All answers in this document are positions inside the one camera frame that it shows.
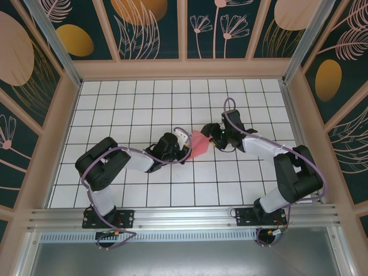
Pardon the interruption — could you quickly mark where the pink paper sheet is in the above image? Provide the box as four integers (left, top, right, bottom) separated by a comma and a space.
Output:
188, 129, 211, 159

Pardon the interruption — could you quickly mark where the grey metal sheet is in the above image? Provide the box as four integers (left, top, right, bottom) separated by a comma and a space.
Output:
24, 240, 347, 276

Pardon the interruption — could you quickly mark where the aluminium mounting rail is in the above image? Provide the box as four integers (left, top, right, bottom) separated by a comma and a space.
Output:
27, 203, 343, 231

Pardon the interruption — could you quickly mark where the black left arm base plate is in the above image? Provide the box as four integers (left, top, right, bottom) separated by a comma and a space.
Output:
82, 209, 135, 229

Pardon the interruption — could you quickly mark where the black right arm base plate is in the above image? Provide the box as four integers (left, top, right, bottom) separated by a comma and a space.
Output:
235, 207, 287, 227

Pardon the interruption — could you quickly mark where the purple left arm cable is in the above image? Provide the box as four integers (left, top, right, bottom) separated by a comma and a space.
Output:
81, 126, 193, 251

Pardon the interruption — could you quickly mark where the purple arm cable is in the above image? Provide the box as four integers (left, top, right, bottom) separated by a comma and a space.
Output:
81, 126, 193, 251
223, 97, 328, 248

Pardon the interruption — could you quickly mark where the aluminium side rail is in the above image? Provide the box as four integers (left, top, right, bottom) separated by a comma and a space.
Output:
280, 80, 327, 205

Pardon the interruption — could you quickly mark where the yellow connector with wires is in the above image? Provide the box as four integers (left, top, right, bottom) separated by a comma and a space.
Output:
267, 228, 289, 238
95, 229, 122, 240

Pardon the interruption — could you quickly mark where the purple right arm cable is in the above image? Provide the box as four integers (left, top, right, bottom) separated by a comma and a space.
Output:
223, 97, 328, 248

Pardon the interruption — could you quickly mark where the aluminium corner post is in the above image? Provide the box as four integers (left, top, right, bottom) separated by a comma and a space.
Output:
281, 0, 345, 85
22, 0, 84, 89

